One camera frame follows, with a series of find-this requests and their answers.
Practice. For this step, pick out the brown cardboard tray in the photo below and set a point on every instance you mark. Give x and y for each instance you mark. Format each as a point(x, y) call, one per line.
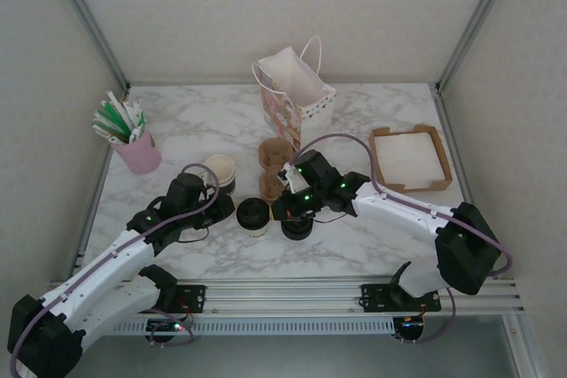
point(445, 174)

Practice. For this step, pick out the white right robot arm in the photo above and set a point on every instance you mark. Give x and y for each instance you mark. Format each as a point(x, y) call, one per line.
point(398, 210)

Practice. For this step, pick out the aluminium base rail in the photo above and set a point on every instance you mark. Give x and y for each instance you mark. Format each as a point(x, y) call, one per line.
point(283, 296)

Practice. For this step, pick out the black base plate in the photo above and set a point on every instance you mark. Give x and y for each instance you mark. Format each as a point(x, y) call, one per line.
point(376, 298)
point(195, 298)

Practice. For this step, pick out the white paper cup black lid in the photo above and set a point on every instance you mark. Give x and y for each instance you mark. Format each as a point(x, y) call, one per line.
point(251, 214)

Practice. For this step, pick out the white napkin stack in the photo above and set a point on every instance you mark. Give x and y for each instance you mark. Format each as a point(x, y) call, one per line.
point(409, 159)

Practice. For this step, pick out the patterned paper gift bag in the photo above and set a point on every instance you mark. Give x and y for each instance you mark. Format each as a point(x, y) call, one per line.
point(292, 81)

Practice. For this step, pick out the white paper-wrapped straw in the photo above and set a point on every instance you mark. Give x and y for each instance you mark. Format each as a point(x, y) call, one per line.
point(138, 119)
point(116, 105)
point(104, 135)

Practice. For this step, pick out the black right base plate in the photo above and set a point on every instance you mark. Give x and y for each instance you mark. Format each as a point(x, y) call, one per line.
point(376, 298)

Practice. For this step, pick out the brown pulp cup carrier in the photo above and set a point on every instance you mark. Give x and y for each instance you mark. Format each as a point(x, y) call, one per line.
point(274, 154)

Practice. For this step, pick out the pink metal straw can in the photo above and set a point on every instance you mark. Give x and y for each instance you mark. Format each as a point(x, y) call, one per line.
point(139, 154)

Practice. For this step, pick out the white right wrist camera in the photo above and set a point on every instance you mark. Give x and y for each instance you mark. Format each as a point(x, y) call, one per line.
point(294, 179)

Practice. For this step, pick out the small controller board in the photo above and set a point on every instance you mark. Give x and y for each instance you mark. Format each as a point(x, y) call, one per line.
point(166, 327)
point(409, 327)

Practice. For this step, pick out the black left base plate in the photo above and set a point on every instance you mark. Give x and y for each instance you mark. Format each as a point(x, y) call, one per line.
point(195, 298)

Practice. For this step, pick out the aluminium frame post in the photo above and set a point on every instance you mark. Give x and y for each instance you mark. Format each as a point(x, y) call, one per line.
point(478, 19)
point(88, 19)

